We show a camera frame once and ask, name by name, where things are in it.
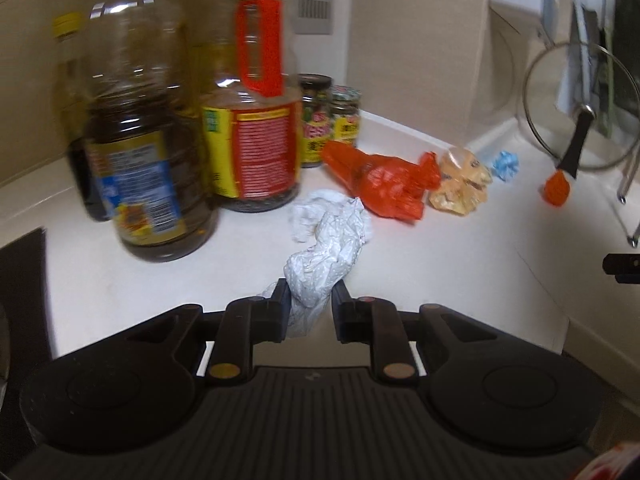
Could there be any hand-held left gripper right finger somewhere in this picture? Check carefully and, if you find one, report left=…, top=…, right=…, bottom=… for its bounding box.
left=332, top=282, right=501, bottom=386

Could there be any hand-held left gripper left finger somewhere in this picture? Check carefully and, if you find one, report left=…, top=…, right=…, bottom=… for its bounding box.
left=127, top=277, right=292, bottom=386

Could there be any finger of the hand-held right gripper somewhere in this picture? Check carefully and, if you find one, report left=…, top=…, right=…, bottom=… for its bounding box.
left=602, top=252, right=640, bottom=285

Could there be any white paper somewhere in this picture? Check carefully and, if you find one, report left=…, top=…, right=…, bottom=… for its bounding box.
left=257, top=189, right=375, bottom=338

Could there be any orange plastic wrapper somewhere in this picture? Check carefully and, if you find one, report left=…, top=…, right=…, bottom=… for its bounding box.
left=541, top=169, right=572, bottom=207

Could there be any orange-red plastic bag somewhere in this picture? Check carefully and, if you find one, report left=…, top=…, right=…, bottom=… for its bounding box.
left=320, top=141, right=441, bottom=225

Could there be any blue wrapper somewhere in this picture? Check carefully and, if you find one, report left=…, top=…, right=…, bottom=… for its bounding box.
left=491, top=150, right=520, bottom=181

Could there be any metal dish rack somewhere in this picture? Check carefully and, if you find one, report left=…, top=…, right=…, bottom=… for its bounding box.
left=617, top=110, right=640, bottom=250

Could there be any glass pot lid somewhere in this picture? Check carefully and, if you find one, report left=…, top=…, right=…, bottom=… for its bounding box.
left=522, top=41, right=640, bottom=178

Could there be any yellow plastic packet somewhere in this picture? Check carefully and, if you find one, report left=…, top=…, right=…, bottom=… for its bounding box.
left=429, top=146, right=493, bottom=216

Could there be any large sauce jar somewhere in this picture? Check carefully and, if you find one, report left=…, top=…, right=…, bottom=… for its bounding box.
left=298, top=74, right=333, bottom=168

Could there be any oil bottle blue label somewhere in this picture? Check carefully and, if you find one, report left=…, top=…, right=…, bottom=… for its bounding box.
left=82, top=0, right=221, bottom=262

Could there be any small sauce jar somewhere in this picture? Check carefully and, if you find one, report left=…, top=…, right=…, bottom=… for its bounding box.
left=330, top=86, right=362, bottom=147

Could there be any person's patterned clothing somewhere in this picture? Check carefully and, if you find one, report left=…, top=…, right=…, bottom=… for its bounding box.
left=575, top=445, right=640, bottom=480

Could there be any grey chopping board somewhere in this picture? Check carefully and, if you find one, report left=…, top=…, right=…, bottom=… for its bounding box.
left=555, top=0, right=616, bottom=136

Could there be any dark sauce bottle yellow cap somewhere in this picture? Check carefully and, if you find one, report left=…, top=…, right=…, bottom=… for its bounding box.
left=52, top=12, right=116, bottom=222

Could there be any black gas stove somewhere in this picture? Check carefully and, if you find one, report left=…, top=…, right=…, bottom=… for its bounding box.
left=0, top=227, right=56, bottom=401

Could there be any oil bottle red handle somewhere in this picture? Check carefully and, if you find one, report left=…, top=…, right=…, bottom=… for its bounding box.
left=200, top=0, right=303, bottom=212

